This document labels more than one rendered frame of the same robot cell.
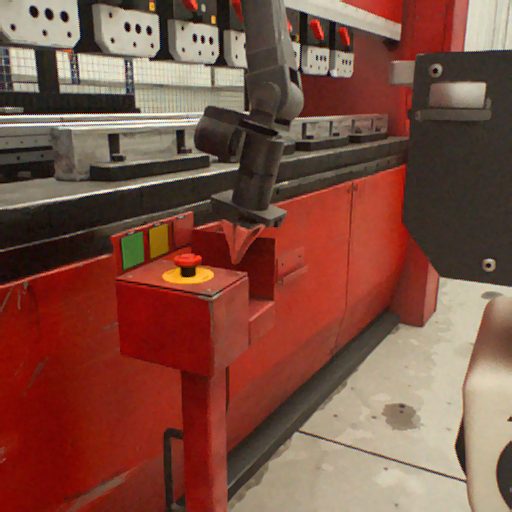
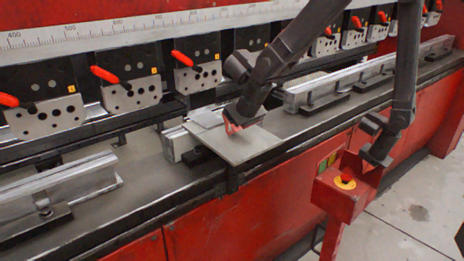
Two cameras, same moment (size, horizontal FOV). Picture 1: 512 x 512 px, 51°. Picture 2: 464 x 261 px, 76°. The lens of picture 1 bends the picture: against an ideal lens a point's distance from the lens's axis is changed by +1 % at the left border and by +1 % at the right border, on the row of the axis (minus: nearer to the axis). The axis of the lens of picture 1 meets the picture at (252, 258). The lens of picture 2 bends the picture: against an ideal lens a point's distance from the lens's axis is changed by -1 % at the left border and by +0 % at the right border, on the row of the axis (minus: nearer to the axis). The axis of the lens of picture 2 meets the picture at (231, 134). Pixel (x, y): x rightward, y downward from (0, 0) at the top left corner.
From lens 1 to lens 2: 0.51 m
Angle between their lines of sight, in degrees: 23
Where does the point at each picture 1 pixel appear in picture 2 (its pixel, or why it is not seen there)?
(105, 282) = (301, 163)
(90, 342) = (291, 185)
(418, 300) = (445, 144)
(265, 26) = (405, 90)
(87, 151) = (298, 101)
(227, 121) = (375, 122)
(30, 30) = not seen: hidden behind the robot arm
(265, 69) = (400, 110)
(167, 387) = not seen: hidden behind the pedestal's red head
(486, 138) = not seen: outside the picture
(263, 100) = (396, 124)
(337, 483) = (378, 241)
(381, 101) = (453, 25)
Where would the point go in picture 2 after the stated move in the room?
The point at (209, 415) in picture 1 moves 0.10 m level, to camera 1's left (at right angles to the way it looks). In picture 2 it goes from (339, 228) to (313, 221)
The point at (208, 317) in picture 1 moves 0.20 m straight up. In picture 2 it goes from (353, 206) to (367, 155)
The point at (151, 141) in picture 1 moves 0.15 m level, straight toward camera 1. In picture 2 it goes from (324, 89) to (329, 103)
